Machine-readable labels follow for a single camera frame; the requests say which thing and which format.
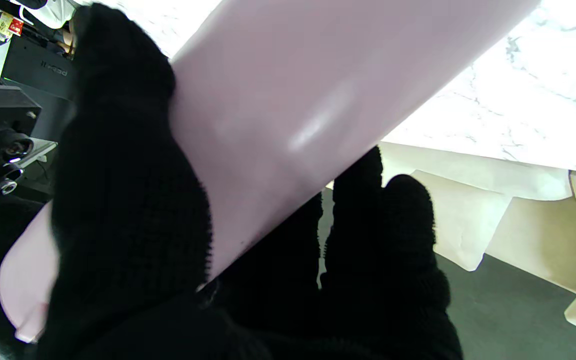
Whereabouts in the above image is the cream fabric sofa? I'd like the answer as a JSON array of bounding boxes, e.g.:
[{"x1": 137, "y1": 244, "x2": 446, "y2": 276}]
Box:
[{"x1": 378, "y1": 141, "x2": 576, "y2": 343}]

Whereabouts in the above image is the white plastic object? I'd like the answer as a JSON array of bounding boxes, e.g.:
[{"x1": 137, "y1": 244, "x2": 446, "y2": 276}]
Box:
[{"x1": 10, "y1": 0, "x2": 78, "y2": 30}]

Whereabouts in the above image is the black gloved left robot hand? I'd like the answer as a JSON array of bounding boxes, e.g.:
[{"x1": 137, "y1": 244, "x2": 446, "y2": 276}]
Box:
[{"x1": 33, "y1": 2, "x2": 465, "y2": 360}]

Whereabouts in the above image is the pink thermos bottle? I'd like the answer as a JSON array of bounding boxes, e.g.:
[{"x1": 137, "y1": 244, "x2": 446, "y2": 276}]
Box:
[{"x1": 0, "y1": 0, "x2": 543, "y2": 344}]

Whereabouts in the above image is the black box with lettering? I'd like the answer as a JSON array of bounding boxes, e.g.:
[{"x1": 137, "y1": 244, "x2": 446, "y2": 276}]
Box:
[{"x1": 0, "y1": 35, "x2": 80, "y2": 143}]

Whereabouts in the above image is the cream sofa cushion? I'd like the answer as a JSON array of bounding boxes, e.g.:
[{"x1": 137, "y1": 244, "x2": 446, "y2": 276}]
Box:
[
  {"x1": 410, "y1": 170, "x2": 513, "y2": 272},
  {"x1": 485, "y1": 196, "x2": 576, "y2": 295}
]

